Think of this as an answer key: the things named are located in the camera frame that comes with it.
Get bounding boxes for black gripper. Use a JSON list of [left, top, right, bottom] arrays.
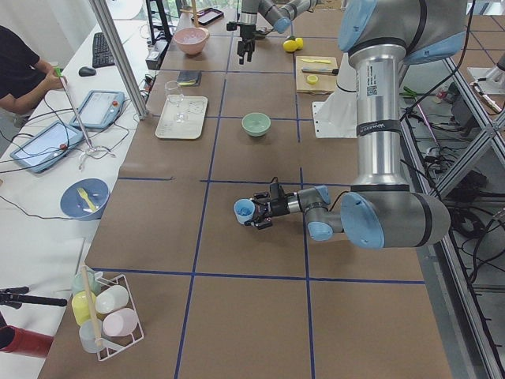
[[237, 23, 256, 65], [244, 191, 289, 230]]

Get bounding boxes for light blue plastic cup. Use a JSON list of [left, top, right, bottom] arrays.
[[234, 198, 256, 225]]

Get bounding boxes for light green bowl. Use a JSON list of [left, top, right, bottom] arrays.
[[241, 112, 271, 137]]

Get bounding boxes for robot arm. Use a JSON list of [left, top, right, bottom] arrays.
[[246, 1, 467, 249], [226, 0, 317, 65]]

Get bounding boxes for ice cubes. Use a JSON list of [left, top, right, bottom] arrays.
[[237, 207, 253, 216]]

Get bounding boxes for pink bowl with ice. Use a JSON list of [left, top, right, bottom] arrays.
[[173, 27, 210, 55]]

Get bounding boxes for blue bowl with fork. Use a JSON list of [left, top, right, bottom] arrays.
[[60, 178, 110, 221]]

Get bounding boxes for whole yellow lemon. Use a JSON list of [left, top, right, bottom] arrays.
[[282, 39, 298, 53]]

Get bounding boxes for wooden stand with round base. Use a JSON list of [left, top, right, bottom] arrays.
[[180, 0, 200, 28]]

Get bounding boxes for grey folded cloth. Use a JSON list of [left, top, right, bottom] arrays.
[[177, 70, 202, 87]]

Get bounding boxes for half lemon slice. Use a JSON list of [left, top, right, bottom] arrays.
[[306, 74, 319, 85]]

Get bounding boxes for yellow plastic knife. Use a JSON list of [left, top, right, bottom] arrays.
[[301, 58, 332, 65]]

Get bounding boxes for wooden cutting board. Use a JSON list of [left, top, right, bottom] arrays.
[[295, 56, 339, 93]]

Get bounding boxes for clear wine glass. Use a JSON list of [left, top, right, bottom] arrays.
[[164, 81, 186, 123]]

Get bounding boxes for white bear tray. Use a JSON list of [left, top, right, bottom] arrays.
[[155, 96, 208, 140]]

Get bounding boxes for black keyboard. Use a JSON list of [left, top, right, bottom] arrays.
[[92, 32, 115, 69]]

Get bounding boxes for blue teach pendant tablet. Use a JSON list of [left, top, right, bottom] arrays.
[[77, 90, 125, 130]]

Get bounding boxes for black computer mouse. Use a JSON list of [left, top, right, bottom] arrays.
[[78, 66, 96, 77]]

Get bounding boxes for white cup on rack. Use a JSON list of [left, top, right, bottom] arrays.
[[95, 285, 129, 314]]

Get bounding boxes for yellow plastic fork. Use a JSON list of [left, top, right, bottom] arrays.
[[77, 187, 97, 213]]

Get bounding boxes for green cup on rack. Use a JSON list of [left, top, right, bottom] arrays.
[[71, 268, 102, 296]]

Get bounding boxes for yellow cup on rack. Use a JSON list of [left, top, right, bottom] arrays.
[[71, 291, 91, 326]]

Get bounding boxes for person in black shirt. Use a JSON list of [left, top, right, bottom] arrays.
[[1, 26, 64, 114]]

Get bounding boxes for red cylinder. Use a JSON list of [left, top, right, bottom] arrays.
[[1, 325, 54, 358]]

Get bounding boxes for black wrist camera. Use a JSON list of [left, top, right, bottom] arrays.
[[269, 177, 286, 199]]

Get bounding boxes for steel cylindrical handle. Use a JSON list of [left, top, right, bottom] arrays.
[[301, 68, 339, 76]]

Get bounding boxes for aluminium frame post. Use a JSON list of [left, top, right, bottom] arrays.
[[89, 0, 148, 120]]

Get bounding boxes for white wire cup rack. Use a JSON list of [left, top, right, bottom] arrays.
[[71, 265, 144, 362]]

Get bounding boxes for wooden rack handle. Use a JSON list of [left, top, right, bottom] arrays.
[[80, 265, 104, 351]]

